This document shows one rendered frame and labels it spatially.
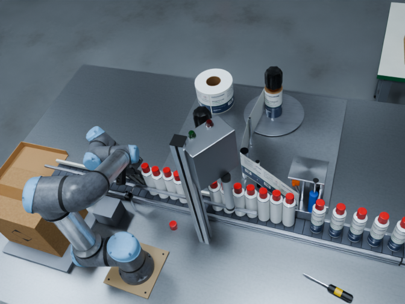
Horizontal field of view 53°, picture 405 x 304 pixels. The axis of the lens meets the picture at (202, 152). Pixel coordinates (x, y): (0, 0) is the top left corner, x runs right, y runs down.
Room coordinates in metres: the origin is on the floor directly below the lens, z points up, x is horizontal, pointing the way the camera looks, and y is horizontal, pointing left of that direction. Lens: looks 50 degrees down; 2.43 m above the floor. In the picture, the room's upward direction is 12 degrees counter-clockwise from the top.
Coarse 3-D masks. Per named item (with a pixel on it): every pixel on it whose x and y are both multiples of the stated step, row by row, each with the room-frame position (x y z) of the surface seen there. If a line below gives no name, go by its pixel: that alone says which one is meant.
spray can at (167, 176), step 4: (164, 168) 1.07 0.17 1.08; (168, 168) 1.07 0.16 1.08; (164, 172) 1.05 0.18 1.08; (168, 172) 1.05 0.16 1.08; (172, 172) 1.08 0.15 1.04; (164, 176) 1.06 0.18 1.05; (168, 176) 1.05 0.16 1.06; (172, 176) 1.05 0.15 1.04; (164, 180) 1.05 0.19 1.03; (168, 180) 1.04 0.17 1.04; (172, 180) 1.04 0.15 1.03; (168, 184) 1.04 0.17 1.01; (172, 184) 1.04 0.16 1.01; (168, 188) 1.04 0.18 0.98; (172, 188) 1.04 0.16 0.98; (176, 192) 1.04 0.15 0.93
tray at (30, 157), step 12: (24, 144) 1.64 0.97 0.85; (36, 144) 1.60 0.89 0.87; (12, 156) 1.56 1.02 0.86; (24, 156) 1.56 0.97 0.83; (36, 156) 1.54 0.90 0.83; (48, 156) 1.53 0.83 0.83; (60, 156) 1.51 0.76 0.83; (0, 168) 1.48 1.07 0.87; (24, 168) 1.48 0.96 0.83; (36, 168) 1.46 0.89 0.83; (48, 168) 1.44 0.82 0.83
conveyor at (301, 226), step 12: (72, 168) 1.36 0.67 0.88; (132, 180) 1.20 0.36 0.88; (144, 192) 1.12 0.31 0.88; (180, 204) 1.01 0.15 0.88; (204, 204) 0.98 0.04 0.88; (228, 216) 0.90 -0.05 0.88; (276, 228) 0.79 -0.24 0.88; (288, 228) 0.78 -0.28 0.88; (300, 228) 0.77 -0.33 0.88; (324, 228) 0.75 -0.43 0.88; (348, 228) 0.72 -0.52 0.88; (336, 240) 0.68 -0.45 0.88; (348, 240) 0.67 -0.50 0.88; (360, 240) 0.66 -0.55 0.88; (384, 240) 0.64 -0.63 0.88; (384, 252) 0.59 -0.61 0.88; (396, 252) 0.58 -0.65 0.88
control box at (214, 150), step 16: (208, 128) 0.88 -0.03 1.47; (224, 128) 0.87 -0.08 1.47; (192, 144) 0.83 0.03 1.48; (208, 144) 0.82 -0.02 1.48; (224, 144) 0.83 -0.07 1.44; (192, 160) 0.78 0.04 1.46; (208, 160) 0.80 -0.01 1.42; (224, 160) 0.83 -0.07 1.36; (192, 176) 0.81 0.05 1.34; (208, 176) 0.80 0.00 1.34
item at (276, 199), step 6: (276, 192) 0.84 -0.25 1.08; (270, 198) 0.84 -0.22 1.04; (276, 198) 0.82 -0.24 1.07; (282, 198) 0.83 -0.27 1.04; (270, 204) 0.83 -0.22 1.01; (276, 204) 0.81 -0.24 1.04; (282, 204) 0.82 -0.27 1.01; (270, 210) 0.83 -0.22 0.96; (276, 210) 0.81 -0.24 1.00; (282, 210) 0.82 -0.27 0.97; (270, 216) 0.84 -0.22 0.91; (276, 216) 0.81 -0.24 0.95; (282, 216) 0.83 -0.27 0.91; (276, 222) 0.81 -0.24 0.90
